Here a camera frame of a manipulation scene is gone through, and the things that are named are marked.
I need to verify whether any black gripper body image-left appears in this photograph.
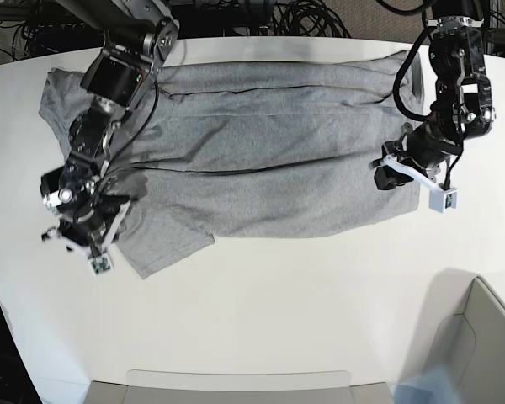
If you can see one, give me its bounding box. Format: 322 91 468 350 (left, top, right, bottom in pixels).
41 195 131 259

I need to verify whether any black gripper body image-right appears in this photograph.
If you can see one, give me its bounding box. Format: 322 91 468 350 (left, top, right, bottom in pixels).
370 125 462 183

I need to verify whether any grey T-shirt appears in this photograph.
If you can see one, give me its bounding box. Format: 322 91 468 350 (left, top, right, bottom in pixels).
40 52 419 278

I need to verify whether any blue blurred object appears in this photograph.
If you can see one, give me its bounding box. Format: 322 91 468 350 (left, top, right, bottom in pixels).
391 365 460 404

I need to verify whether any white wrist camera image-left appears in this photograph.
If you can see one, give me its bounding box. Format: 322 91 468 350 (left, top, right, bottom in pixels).
88 253 114 276

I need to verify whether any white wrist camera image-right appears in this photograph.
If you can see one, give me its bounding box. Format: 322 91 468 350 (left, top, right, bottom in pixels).
428 188 458 213

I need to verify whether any thick black looped cable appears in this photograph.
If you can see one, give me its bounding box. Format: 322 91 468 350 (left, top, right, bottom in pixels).
376 0 430 16

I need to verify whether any black coiled cable bundle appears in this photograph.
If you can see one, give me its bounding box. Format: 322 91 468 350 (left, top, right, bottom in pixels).
268 0 353 40

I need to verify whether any black tangled cables left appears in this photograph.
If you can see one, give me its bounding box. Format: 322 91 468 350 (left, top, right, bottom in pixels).
0 0 89 58

